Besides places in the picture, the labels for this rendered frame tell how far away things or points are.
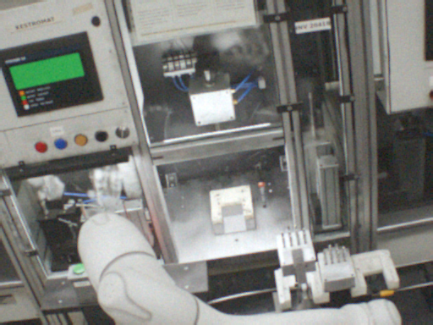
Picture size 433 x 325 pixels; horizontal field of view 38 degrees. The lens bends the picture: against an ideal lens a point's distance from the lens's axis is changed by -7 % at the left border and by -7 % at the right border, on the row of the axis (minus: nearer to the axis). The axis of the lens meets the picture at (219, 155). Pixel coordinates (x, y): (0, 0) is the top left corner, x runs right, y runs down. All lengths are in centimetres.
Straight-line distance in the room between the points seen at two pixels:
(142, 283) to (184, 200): 118
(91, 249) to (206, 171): 116
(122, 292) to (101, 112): 72
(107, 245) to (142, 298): 16
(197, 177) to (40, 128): 80
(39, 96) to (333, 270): 97
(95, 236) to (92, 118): 54
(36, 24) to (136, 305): 80
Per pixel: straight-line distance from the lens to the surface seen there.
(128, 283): 115
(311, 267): 182
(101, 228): 130
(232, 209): 218
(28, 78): 170
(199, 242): 214
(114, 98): 172
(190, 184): 238
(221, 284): 237
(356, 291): 196
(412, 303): 218
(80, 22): 164
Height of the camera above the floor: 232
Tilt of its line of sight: 34 degrees down
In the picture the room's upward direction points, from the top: 11 degrees counter-clockwise
